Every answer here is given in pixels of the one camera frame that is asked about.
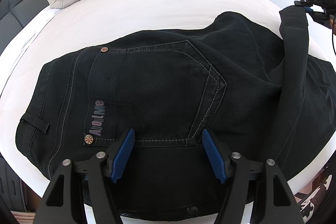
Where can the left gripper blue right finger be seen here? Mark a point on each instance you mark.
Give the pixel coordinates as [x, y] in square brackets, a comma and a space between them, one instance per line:
[216, 161]

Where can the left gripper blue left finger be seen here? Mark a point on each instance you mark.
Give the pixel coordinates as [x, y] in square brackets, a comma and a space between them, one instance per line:
[121, 154]

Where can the black denim pants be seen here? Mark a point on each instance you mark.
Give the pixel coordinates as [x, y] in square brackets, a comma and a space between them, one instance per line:
[261, 94]

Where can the grey upholstered headboard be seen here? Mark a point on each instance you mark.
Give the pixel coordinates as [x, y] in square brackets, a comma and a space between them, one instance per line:
[15, 15]

